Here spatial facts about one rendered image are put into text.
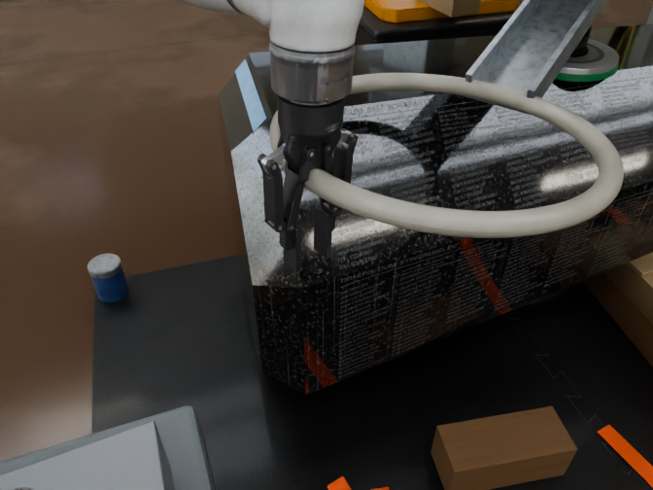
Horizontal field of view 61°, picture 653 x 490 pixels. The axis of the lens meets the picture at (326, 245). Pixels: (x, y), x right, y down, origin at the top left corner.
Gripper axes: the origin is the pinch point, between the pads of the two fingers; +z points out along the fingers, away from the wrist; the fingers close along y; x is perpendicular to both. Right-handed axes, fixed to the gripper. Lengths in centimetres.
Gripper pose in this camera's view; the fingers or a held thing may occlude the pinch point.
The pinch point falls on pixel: (307, 240)
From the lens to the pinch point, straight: 73.8
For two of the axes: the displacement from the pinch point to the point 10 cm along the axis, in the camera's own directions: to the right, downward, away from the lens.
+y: 7.8, -3.5, 5.2
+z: -0.4, 8.0, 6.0
